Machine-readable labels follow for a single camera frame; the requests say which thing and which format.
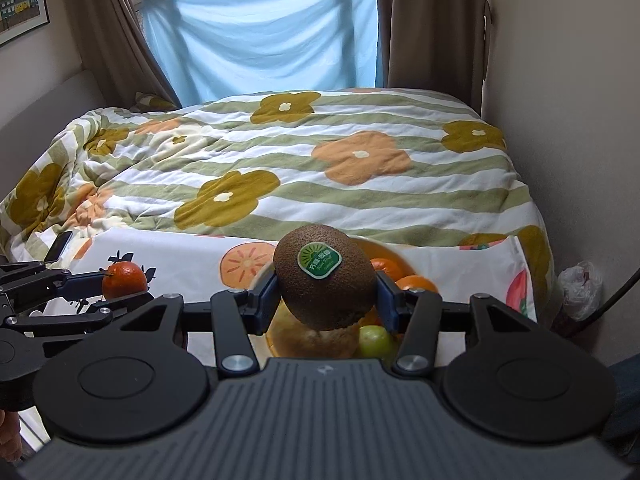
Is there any small orange mandarin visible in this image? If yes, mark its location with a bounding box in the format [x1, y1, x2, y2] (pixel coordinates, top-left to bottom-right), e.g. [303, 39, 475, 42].
[101, 260, 150, 302]

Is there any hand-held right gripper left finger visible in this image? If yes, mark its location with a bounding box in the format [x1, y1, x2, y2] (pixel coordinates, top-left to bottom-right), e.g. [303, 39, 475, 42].
[117, 275, 279, 379]

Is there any black cable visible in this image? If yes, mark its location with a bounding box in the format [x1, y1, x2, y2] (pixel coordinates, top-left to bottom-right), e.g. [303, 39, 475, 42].
[565, 265, 640, 338]

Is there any fruit print white tablecloth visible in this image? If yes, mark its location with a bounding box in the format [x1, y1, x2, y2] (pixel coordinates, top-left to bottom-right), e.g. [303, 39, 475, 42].
[65, 227, 531, 361]

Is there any black phone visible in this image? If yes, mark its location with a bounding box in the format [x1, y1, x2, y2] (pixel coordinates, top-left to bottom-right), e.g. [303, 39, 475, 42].
[46, 231, 74, 264]

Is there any person's left hand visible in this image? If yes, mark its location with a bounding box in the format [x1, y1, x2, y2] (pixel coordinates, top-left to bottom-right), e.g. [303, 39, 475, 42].
[0, 407, 22, 463]

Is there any light blue cloth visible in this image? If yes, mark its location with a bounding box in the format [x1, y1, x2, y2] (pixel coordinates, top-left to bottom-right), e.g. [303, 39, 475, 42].
[141, 0, 379, 107]

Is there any green lime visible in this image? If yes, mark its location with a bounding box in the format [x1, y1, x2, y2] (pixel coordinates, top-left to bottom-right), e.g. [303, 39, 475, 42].
[356, 325, 396, 361]

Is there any cream yellow bowl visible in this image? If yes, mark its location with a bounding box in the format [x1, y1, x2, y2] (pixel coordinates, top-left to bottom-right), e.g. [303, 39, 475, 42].
[257, 237, 443, 361]

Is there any brown curtain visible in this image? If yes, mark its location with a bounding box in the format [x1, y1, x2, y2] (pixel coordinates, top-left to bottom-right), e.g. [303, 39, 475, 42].
[372, 0, 489, 111]
[60, 0, 182, 107]

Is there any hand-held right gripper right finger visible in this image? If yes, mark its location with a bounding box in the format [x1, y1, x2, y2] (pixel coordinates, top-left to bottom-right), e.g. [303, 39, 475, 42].
[375, 272, 539, 377]

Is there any clear plastic bag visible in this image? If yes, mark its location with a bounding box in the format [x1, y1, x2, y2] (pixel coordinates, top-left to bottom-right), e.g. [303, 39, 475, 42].
[556, 261, 604, 322]

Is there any large orange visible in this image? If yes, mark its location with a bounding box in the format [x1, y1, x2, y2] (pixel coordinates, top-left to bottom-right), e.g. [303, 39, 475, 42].
[395, 275, 439, 295]

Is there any medium orange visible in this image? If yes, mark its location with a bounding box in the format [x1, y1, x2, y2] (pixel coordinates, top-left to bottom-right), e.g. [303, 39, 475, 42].
[370, 257, 403, 283]

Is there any brown kiwi with green sticker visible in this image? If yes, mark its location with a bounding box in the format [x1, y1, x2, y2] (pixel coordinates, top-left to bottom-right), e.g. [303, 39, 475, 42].
[273, 225, 379, 331]

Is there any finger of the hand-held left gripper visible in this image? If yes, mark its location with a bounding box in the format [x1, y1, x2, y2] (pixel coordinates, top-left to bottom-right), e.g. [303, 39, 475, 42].
[0, 261, 106, 312]
[0, 292, 156, 345]

